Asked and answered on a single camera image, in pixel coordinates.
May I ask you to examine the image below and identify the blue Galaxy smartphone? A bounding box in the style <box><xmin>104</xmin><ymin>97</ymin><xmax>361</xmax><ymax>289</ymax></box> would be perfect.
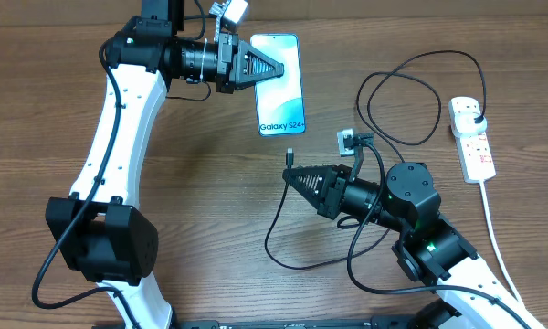
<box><xmin>250</xmin><ymin>34</ymin><xmax>307</xmax><ymax>136</ymax></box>

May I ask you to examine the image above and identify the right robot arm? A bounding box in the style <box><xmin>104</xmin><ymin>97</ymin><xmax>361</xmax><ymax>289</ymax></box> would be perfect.
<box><xmin>282</xmin><ymin>162</ymin><xmax>542</xmax><ymax>328</ymax></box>

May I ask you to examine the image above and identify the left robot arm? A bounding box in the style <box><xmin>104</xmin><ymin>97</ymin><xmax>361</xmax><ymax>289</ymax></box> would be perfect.
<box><xmin>46</xmin><ymin>0</ymin><xmax>284</xmax><ymax>328</ymax></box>

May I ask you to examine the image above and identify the white charger plug adapter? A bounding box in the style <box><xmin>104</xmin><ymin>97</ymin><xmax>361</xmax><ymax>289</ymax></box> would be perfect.
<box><xmin>451</xmin><ymin>112</ymin><xmax>488</xmax><ymax>138</ymax></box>

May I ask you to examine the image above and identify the white power strip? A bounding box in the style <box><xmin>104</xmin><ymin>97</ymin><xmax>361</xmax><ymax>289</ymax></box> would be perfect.
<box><xmin>448</xmin><ymin>96</ymin><xmax>496</xmax><ymax>184</ymax></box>

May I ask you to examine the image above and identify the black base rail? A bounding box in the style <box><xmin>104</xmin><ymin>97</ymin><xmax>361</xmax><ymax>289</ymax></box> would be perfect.
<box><xmin>169</xmin><ymin>315</ymin><xmax>414</xmax><ymax>329</ymax></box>

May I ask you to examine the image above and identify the white power strip cord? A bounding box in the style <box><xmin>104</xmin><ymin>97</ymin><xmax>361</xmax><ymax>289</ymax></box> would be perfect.
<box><xmin>478</xmin><ymin>180</ymin><xmax>526</xmax><ymax>305</ymax></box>

